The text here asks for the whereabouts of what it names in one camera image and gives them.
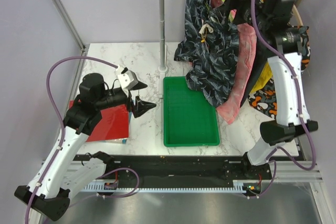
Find dark patterned shorts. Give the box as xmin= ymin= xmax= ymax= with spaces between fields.
xmin=174 ymin=0 xmax=239 ymax=107

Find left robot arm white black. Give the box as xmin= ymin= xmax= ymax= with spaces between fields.
xmin=14 ymin=67 xmax=156 ymax=221

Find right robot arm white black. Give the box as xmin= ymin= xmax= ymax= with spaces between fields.
xmin=218 ymin=0 xmax=318 ymax=169

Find yellow shorts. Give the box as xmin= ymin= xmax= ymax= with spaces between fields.
xmin=251 ymin=63 xmax=272 ymax=93

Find camouflage patterned shorts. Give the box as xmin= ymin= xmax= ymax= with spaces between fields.
xmin=248 ymin=0 xmax=311 ymax=119

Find red folder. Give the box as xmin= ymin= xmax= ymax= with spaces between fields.
xmin=64 ymin=100 xmax=131 ymax=144

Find pink dress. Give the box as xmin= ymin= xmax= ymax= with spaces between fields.
xmin=208 ymin=0 xmax=257 ymax=125

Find green plastic tray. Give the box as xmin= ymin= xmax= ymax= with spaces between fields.
xmin=163 ymin=77 xmax=220 ymax=147

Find dark navy garment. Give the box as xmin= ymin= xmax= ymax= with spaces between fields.
xmin=225 ymin=0 xmax=271 ymax=104

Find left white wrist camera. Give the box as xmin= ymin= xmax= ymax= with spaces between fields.
xmin=115 ymin=65 xmax=139 ymax=95

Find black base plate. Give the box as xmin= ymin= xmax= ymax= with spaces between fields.
xmin=73 ymin=155 xmax=274 ymax=189

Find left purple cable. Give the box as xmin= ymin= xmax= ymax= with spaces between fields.
xmin=25 ymin=56 xmax=119 ymax=224

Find aluminium frame post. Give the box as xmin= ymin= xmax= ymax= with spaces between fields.
xmin=36 ymin=0 xmax=87 ymax=51

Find white cable duct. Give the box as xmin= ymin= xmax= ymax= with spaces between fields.
xmin=80 ymin=180 xmax=260 ymax=194

